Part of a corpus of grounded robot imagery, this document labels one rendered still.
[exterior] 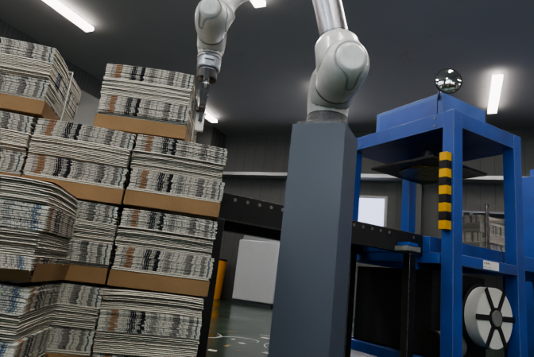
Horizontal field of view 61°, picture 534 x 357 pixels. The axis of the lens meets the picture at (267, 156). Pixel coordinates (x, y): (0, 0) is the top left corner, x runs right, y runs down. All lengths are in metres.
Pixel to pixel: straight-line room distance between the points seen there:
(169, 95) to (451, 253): 1.83
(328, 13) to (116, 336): 1.21
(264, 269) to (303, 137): 6.26
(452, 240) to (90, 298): 1.95
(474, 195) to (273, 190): 3.58
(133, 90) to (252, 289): 6.57
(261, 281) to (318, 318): 6.31
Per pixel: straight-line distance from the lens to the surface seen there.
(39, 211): 1.13
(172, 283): 1.38
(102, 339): 1.40
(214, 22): 1.57
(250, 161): 9.25
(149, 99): 1.50
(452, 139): 2.86
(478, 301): 2.95
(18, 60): 1.58
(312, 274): 1.52
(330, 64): 1.49
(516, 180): 3.32
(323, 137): 1.60
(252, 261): 7.89
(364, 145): 3.39
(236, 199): 2.07
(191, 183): 1.40
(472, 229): 3.56
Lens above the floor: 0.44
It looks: 15 degrees up
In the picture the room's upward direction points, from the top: 7 degrees clockwise
